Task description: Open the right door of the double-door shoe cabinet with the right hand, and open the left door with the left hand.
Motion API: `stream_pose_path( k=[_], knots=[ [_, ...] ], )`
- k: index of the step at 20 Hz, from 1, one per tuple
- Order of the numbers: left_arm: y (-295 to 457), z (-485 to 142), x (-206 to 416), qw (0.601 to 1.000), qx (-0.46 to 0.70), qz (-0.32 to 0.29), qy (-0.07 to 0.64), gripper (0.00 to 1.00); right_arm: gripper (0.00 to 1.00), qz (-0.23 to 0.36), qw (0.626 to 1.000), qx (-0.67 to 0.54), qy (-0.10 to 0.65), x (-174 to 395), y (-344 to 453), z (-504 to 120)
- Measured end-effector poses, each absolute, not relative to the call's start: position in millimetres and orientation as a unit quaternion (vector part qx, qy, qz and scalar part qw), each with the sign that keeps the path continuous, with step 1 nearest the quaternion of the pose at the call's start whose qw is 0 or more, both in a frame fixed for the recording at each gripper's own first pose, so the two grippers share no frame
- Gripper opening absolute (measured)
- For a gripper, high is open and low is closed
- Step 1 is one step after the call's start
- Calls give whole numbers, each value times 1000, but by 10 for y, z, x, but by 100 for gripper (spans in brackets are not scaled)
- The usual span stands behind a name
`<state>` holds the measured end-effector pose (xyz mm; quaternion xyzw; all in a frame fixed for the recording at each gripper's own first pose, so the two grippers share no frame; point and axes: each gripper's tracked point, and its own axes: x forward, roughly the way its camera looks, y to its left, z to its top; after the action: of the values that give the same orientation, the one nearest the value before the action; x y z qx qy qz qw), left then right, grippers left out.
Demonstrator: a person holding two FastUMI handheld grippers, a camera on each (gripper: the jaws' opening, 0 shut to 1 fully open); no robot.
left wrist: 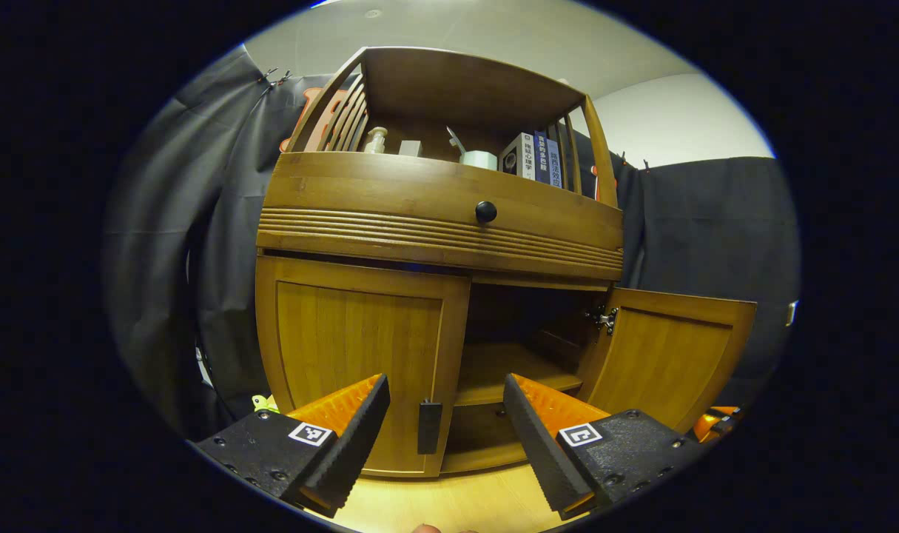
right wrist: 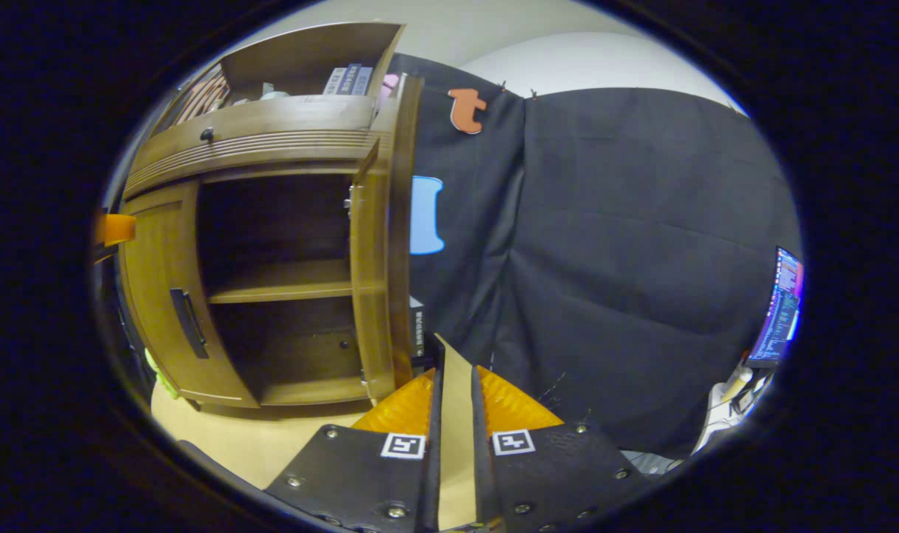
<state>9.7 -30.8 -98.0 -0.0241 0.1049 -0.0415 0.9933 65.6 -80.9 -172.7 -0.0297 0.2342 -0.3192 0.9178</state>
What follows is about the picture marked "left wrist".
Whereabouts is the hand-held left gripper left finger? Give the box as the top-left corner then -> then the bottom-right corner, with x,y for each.
189,374 -> 391,519

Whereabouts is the wooden inner shelf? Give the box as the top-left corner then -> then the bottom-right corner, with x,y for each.
453,342 -> 583,406

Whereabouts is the grey white book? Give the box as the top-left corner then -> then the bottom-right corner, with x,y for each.
499,133 -> 536,181

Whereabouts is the wooden cabinet drawer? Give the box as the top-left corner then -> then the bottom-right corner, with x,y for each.
257,152 -> 624,282

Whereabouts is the wooden cabinet door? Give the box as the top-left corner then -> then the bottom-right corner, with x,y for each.
575,287 -> 758,434
255,255 -> 471,478

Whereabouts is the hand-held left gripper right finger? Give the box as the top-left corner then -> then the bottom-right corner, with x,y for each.
502,374 -> 705,521

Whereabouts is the black backdrop cloth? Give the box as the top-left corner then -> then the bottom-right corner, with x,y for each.
101,44 -> 801,438

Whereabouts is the metal door hinge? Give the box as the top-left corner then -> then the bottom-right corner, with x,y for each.
585,306 -> 619,335

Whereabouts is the wooden double-door shoe cabinet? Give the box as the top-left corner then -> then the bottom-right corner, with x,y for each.
255,46 -> 758,478

